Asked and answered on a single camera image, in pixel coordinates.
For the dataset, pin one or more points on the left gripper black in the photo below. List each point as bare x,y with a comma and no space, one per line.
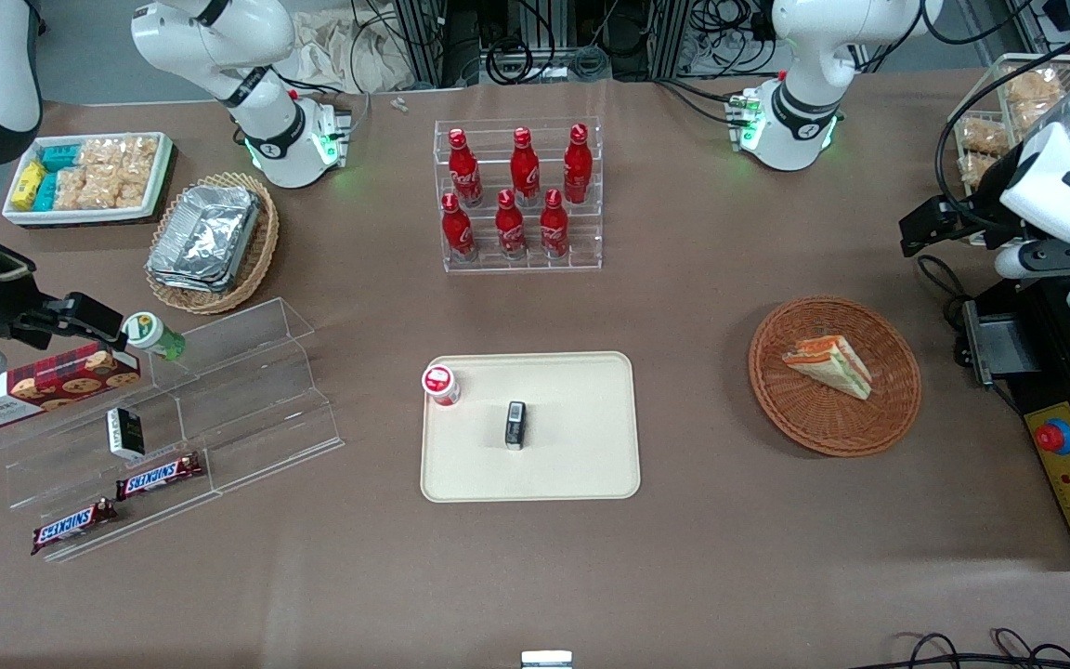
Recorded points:
987,197

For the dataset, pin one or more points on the triangular sandwich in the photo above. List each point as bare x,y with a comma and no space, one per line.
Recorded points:
832,367

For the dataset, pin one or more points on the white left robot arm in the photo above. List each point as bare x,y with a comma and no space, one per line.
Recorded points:
814,93

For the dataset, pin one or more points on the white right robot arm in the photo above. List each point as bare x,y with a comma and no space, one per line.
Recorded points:
266,121

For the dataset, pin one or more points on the white rectangular snack tray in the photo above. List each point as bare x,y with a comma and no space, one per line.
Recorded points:
162,177

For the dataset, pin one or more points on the oval tan wicker basket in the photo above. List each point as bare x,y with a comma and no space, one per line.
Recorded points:
262,251

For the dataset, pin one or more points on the round brown wicker basket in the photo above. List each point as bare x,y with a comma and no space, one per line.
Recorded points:
823,427

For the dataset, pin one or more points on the beige plastic tray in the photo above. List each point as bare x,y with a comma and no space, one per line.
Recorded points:
563,465

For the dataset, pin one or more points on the green bottle with white cap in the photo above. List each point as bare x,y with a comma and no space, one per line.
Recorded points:
152,334

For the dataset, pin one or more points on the red tartan cookie box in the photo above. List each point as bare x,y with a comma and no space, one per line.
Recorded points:
33,388

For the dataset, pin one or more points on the small black white box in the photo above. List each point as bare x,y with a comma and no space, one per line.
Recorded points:
124,433

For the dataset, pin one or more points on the clear bag of rice crackers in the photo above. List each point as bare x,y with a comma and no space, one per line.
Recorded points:
87,190
98,153
137,172

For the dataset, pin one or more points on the teal snack packet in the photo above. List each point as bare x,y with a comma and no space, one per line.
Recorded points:
61,157
45,191

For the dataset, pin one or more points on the yellow snack packet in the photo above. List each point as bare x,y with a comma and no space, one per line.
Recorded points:
28,186

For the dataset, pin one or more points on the stack of foil trays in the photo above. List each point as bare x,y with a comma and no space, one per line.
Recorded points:
205,237

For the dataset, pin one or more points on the brown Snickers bar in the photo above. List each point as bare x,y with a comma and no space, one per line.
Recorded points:
159,477
73,525

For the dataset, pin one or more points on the clear acrylic stepped shelf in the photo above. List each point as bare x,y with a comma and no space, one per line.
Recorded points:
256,409

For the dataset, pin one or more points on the red emergency stop button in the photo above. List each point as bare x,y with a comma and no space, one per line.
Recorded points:
1055,437

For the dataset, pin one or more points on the clear acrylic bottle rack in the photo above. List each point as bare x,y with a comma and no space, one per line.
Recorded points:
581,251

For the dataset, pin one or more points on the red white yogurt cup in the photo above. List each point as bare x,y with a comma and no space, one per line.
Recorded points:
440,383

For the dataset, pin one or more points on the red cola bottle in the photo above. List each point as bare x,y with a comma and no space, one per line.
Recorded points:
554,226
578,165
524,169
457,229
510,226
464,169

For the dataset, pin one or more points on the crumpled beige cloth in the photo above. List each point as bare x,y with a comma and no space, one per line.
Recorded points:
331,46

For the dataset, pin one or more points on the white silver device edge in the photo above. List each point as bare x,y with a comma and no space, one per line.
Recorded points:
546,660

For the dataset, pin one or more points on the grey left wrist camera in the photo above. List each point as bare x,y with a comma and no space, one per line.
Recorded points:
1055,256

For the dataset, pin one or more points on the aluminium frame rack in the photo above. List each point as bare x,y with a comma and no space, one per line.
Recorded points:
424,37

